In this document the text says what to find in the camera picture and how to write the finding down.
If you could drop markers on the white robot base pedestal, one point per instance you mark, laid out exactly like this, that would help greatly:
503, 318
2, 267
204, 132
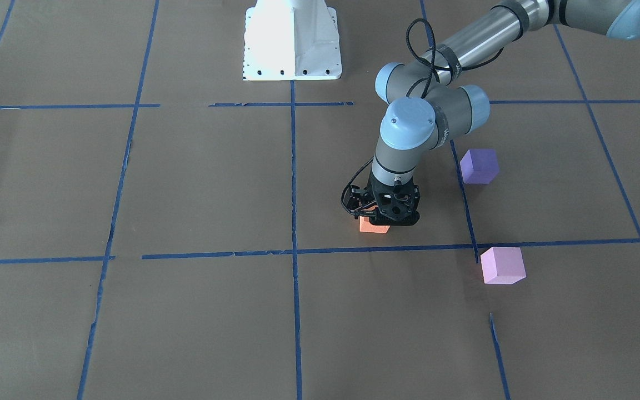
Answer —
291, 41

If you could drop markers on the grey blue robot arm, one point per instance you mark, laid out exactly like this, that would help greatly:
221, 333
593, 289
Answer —
425, 113

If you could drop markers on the pink foam cube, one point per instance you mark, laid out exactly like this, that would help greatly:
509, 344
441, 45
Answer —
502, 265

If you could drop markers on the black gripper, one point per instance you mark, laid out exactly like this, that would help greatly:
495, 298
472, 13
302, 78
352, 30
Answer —
362, 203

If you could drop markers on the purple foam cube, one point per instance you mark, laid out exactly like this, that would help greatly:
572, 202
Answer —
479, 166

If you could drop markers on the orange foam cube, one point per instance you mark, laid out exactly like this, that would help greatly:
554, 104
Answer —
365, 226

